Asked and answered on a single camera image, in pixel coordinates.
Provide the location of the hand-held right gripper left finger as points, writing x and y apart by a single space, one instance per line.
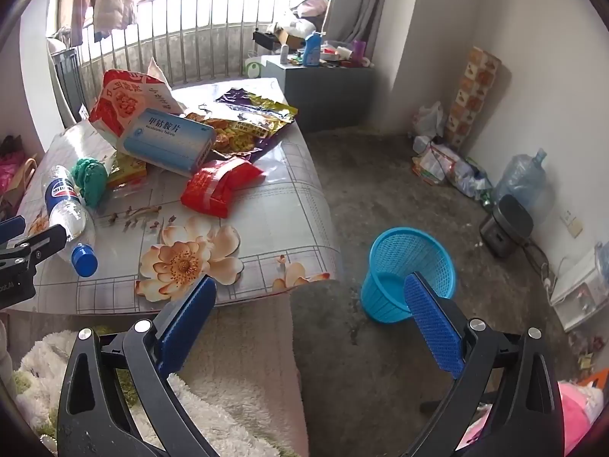
190 314

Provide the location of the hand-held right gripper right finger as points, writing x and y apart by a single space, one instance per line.
433 328

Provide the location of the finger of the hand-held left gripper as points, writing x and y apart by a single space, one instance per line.
12 228
43 243

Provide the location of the clear plastic bottle blue cap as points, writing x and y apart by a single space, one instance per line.
66 209

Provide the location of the blue mesh wastebasket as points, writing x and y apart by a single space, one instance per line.
385 295

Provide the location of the green knitted cloth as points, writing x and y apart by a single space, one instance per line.
90 181

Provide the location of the small yellow snack packet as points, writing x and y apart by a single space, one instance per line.
126 169

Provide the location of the red snack packet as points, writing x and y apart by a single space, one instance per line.
214 188

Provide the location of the blue white medicine box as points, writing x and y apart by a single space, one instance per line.
161 138

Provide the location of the red white paper bag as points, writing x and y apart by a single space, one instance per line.
114 100

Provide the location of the purple yellow noodle packet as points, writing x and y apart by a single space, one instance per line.
257 114

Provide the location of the pink bag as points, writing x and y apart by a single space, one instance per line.
9 174

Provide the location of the beige fleece blanket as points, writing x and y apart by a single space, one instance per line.
247 338

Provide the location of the white fluffy clothing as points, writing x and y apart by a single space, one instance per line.
209 419

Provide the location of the black rice cooker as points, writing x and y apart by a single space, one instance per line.
506 228

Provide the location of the white plastic drawer box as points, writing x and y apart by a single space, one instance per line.
578 295

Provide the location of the dark slatted crate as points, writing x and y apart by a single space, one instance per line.
69 85

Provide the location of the pile of floor packets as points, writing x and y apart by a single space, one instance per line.
447 164

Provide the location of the pink plush item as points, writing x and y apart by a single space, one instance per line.
578 409

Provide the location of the large water jug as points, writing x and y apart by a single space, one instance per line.
523 176

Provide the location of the white plastic bag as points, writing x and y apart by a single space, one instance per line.
428 121

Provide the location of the tall patterned cardboard box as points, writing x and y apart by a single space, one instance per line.
473 95

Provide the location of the pink hanging garment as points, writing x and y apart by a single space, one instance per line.
83 0

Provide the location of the white green container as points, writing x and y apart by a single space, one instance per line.
254 67

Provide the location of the metal window railing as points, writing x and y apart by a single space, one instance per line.
190 33

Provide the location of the grey cabinet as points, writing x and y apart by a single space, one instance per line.
323 95

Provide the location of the small white bottle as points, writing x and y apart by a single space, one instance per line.
284 53

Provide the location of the black flat device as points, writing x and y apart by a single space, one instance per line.
264 40

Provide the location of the purple cup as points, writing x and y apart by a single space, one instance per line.
359 48

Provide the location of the blue detergent bottle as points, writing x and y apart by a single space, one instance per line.
311 50

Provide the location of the open cardboard box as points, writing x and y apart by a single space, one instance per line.
292 37

